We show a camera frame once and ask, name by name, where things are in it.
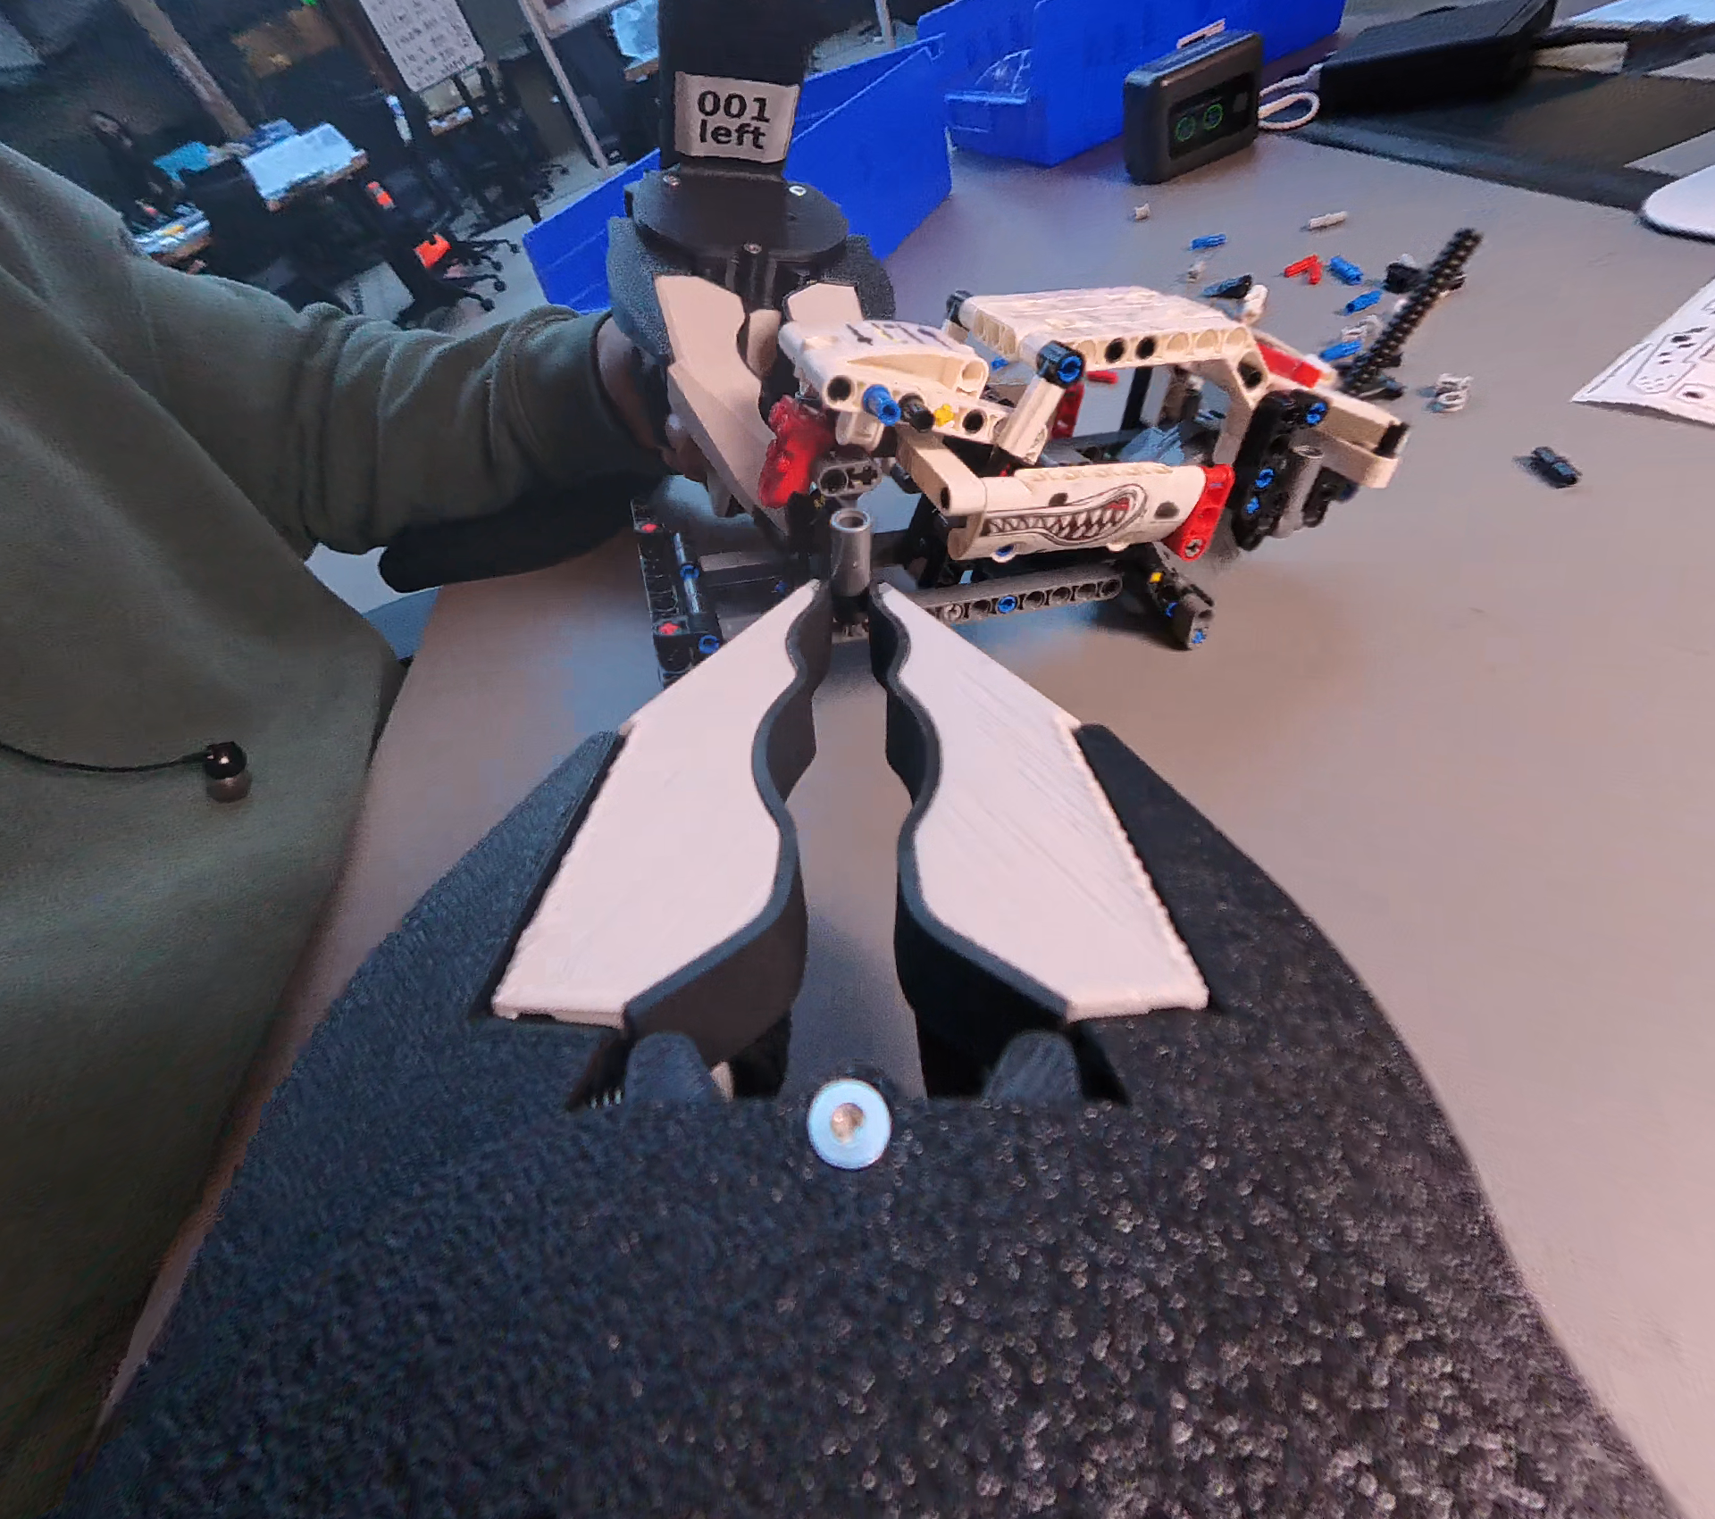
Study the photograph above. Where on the grey tube brick piece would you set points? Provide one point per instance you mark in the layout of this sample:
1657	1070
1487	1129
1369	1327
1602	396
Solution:
850	554

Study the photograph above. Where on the person's green sweatshirt torso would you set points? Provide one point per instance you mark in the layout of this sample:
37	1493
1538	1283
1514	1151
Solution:
133	606

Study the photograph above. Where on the black desk mat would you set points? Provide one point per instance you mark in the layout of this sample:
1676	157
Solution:
1543	147

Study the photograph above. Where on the large blue plastic bin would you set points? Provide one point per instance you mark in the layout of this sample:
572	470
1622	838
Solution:
868	155
1176	20

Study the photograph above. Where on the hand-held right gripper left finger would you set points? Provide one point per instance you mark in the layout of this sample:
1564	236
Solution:
657	876

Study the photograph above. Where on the black device with green lights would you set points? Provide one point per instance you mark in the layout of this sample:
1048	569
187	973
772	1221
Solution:
1154	110

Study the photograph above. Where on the white toy brick truck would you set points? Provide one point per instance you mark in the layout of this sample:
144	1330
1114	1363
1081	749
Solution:
1070	343

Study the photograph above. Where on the grey desk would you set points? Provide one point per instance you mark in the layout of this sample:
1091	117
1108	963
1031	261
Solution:
1339	743

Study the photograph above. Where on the scattered loose brick pieces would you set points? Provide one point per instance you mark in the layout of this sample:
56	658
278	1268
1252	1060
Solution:
1345	271

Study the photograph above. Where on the black flat case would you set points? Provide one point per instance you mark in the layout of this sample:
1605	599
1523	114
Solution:
1446	50

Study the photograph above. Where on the white sticker sheet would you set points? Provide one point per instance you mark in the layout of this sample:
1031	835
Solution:
1663	354

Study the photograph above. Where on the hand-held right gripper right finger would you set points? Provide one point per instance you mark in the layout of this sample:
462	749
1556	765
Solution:
1048	876

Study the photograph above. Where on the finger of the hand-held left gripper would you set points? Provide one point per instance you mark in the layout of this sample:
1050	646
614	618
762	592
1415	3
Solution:
702	379
808	308

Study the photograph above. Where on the person's left forearm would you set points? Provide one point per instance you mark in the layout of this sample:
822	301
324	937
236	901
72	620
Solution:
439	409

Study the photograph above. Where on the small black pin piece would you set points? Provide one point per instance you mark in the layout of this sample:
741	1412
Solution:
1552	464

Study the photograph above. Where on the person's left hand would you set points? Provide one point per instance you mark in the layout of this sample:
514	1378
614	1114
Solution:
634	396

